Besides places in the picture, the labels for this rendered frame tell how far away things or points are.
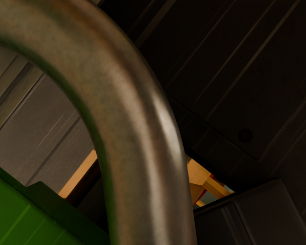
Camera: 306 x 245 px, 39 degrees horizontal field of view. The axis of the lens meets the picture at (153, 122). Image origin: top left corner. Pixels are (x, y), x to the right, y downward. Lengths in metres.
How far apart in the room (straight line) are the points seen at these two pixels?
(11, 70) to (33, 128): 0.45
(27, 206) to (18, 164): 0.51
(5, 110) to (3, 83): 0.01
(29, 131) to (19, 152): 0.04
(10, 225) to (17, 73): 0.06
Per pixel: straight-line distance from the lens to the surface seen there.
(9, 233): 0.18
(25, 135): 0.65
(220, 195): 3.38
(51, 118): 0.67
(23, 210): 0.18
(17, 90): 0.20
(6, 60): 0.20
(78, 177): 1.00
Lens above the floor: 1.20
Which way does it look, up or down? 16 degrees down
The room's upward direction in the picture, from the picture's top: 128 degrees clockwise
